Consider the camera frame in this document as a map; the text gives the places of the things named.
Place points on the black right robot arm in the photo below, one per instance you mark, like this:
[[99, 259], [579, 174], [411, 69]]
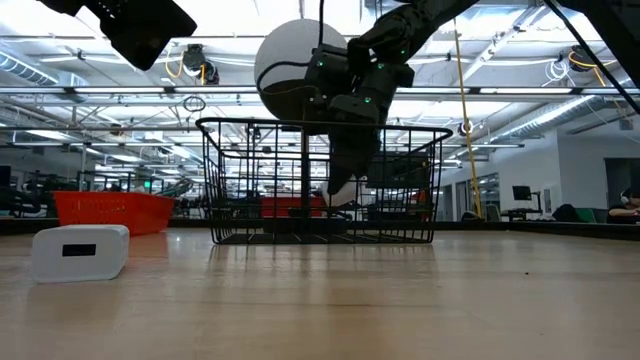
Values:
[[400, 30]]

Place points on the small white plastic object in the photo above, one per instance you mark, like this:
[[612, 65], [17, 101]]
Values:
[[345, 197]]

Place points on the black computer monitor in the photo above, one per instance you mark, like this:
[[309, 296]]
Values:
[[522, 193]]

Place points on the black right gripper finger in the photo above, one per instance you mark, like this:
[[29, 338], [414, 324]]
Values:
[[369, 150], [342, 165]]

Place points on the red-orange plastic basket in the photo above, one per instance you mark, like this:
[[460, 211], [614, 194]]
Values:
[[115, 212]]

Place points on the white sphere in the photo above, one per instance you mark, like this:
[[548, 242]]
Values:
[[290, 50]]

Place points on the silver ventilation duct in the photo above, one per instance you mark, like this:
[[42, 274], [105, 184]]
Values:
[[545, 117], [30, 72]]

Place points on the black office chair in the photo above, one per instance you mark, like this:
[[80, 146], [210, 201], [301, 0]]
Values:
[[567, 214]]

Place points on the red background bin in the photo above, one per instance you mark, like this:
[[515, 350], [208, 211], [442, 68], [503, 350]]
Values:
[[285, 206]]

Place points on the black aluminium table frame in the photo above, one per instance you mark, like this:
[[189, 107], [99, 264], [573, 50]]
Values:
[[500, 226]]

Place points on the person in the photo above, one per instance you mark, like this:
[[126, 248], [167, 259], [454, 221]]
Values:
[[625, 212]]

